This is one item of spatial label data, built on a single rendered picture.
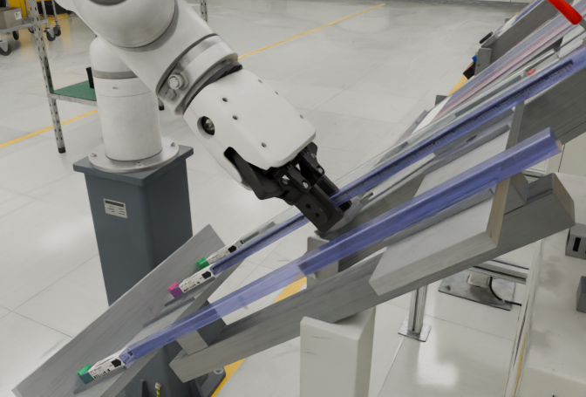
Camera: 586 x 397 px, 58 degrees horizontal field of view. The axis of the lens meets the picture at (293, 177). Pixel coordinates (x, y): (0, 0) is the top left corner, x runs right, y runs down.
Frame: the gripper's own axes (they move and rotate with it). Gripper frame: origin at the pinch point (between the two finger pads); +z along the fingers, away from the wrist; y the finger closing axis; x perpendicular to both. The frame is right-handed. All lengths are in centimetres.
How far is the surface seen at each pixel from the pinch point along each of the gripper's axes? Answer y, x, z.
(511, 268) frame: 90, 33, 54
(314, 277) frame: 15.9, 21.1, 8.2
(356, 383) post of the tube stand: -5.3, 8.4, 14.7
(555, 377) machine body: 19.3, 6.3, 39.0
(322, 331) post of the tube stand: -5.5, 6.7, 8.5
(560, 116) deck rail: 19.8, -16.8, 11.7
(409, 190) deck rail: 20.3, 2.7, 7.8
